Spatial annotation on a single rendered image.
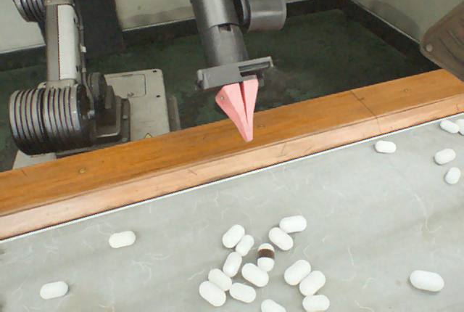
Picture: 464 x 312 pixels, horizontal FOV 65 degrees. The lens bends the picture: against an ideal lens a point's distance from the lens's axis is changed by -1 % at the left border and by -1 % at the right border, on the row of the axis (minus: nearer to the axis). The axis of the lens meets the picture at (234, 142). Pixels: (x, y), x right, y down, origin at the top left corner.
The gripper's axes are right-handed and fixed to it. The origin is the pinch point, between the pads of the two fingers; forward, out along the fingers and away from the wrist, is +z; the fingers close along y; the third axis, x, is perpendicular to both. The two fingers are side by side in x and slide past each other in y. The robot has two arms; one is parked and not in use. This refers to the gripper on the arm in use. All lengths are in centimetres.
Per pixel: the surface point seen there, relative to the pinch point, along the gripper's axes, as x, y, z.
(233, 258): -0.3, -6.1, 15.0
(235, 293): -2.8, -7.3, 18.4
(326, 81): 140, 93, -31
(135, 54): 183, -6, -82
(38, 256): 7.3, -30.6, 8.7
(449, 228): -2.0, 24.9, 20.0
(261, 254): -0.8, -2.5, 15.4
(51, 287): 1.9, -28.1, 12.3
